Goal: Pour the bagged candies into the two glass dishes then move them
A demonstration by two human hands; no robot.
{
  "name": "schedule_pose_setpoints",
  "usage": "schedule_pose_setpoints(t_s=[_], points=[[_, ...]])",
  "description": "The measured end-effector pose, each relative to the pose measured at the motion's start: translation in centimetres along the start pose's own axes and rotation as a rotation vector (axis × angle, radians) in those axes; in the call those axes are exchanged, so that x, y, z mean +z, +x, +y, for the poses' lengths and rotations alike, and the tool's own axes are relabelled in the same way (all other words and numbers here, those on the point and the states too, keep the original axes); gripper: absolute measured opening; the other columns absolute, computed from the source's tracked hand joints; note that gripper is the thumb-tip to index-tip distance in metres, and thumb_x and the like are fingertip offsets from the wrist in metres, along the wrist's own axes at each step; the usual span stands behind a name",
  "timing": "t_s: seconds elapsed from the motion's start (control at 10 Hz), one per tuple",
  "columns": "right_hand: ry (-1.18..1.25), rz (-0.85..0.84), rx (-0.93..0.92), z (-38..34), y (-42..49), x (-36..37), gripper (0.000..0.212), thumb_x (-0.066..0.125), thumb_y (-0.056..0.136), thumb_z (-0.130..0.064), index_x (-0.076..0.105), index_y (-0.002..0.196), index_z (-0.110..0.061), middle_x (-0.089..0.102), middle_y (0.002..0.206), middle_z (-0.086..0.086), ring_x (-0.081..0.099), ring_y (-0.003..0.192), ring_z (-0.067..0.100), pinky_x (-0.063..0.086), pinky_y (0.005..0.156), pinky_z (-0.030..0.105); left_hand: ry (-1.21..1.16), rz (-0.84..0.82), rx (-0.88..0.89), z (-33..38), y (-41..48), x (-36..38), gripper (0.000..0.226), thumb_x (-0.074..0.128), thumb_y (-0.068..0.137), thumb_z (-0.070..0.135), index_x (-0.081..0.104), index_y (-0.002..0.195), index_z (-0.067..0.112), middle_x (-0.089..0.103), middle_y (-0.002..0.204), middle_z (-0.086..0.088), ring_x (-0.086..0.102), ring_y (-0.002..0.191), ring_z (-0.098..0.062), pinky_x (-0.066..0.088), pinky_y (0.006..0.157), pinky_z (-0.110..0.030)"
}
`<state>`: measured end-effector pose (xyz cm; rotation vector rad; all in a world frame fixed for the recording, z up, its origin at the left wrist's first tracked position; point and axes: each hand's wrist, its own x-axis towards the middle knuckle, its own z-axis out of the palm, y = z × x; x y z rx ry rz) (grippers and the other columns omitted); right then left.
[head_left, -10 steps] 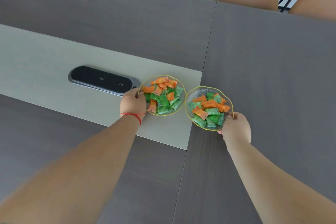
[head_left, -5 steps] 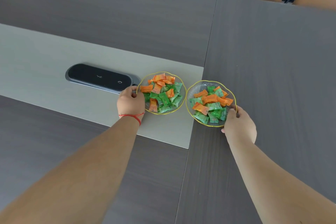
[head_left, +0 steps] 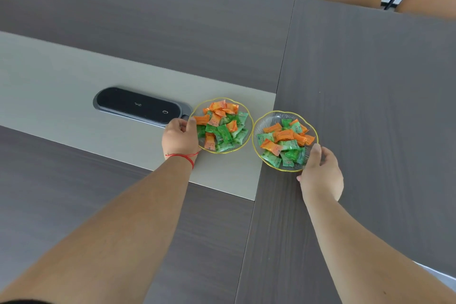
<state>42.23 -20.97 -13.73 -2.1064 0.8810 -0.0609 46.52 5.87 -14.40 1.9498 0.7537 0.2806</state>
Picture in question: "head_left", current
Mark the person's right thumb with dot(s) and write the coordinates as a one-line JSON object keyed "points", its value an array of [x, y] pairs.
{"points": [[315, 154]]}

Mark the person's right forearm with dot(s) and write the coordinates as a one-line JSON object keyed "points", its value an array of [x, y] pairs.
{"points": [[359, 261]]}

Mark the gold-rimmed glass plate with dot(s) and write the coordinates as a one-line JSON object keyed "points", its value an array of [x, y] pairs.
{"points": [[245, 138], [265, 120]]}

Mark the person's left forearm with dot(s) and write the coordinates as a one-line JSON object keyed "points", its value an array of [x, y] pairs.
{"points": [[107, 239]]}

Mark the pile of orange green candies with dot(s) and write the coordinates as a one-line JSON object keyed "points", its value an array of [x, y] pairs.
{"points": [[285, 143], [222, 129]]}

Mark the black oval table socket cover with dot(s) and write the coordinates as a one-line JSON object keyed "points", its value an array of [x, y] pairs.
{"points": [[139, 105]]}

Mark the person's right hand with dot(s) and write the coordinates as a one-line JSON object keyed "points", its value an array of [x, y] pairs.
{"points": [[322, 179]]}

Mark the person's left hand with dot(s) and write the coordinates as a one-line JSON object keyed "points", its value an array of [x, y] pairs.
{"points": [[180, 141]]}

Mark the person's left thumb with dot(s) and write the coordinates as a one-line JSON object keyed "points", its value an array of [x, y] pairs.
{"points": [[192, 125]]}

